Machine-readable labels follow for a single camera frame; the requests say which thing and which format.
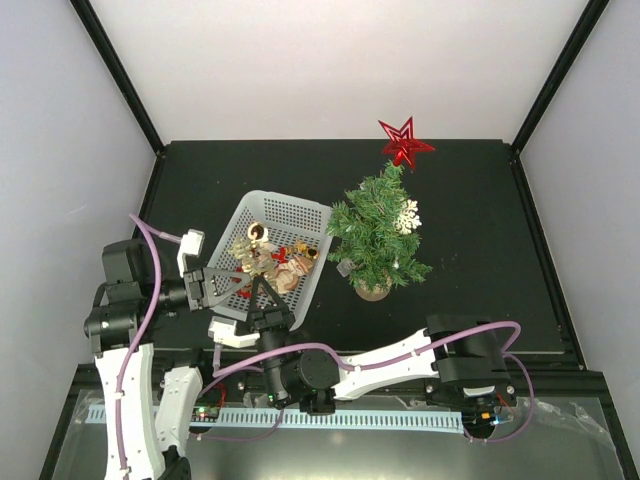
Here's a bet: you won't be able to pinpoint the gold merry christmas sign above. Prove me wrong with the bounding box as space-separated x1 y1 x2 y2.
228 222 275 277

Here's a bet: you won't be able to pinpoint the white perforated plastic basket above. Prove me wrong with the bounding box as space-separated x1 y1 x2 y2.
208 190 332 330

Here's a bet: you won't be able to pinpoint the white string lights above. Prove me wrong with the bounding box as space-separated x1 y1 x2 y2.
336 258 357 278

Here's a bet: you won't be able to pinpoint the small green christmas tree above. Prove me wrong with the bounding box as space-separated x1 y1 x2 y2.
326 161 433 302

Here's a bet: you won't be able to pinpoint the white snowflake ornament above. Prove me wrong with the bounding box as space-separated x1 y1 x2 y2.
394 199 422 235

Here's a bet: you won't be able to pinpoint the red star ornament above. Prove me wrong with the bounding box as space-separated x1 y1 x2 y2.
378 116 436 170

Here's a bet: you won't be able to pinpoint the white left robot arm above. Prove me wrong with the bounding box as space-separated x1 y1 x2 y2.
84 230 250 479

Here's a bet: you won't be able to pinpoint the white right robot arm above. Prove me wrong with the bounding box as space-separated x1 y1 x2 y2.
246 277 521 415

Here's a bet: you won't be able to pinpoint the wooden santa ornament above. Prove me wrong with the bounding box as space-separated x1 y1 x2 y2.
274 255 314 295

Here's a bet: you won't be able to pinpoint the gold bell ornament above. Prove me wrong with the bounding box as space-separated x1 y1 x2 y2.
294 241 319 260

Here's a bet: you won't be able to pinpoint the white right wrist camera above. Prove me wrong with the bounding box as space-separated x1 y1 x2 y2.
208 316 260 349

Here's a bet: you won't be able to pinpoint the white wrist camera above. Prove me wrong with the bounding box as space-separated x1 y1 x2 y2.
177 229 205 278
208 316 260 349

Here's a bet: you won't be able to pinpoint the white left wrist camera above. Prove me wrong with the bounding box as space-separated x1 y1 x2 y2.
177 229 205 278

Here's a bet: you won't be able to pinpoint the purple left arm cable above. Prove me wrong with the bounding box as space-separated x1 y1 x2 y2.
112 213 286 480

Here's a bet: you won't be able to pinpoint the white slotted cable duct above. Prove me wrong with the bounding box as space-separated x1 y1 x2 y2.
87 403 465 435

